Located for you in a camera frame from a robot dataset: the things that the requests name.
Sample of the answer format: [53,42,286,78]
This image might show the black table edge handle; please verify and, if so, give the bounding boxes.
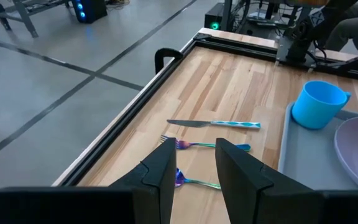
[154,47,185,75]

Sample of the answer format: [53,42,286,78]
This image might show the knife with teal patterned handle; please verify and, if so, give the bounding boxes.
[166,119,262,130]

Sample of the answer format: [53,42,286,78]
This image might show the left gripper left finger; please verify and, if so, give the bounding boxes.
[109,138,177,224]

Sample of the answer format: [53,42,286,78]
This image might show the person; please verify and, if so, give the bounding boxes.
[323,0,358,52]

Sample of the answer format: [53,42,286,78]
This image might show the iridescent spoon teal handle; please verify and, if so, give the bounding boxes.
[175,167,222,190]

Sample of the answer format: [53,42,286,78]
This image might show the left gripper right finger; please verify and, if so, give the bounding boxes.
[215,138,323,224]

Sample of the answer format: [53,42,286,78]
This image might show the iridescent fork teal handle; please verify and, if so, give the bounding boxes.
[160,134,252,152]

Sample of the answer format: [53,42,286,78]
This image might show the computer tower blue lights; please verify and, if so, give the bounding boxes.
[71,0,108,24]

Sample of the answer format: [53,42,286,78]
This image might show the blue plastic cup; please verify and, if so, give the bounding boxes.
[291,80,352,130]

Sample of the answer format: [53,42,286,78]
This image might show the grey metal table legs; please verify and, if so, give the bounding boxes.
[0,0,71,39]

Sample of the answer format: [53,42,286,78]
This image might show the grey plastic tray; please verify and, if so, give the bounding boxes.
[277,101,358,190]

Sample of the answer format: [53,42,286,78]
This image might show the lilac plastic plate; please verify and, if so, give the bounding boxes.
[334,115,358,190]

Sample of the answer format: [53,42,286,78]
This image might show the black box green light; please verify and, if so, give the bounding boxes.
[204,2,225,31]

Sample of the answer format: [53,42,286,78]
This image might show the black aluminium table frame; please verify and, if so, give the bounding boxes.
[59,32,358,187]

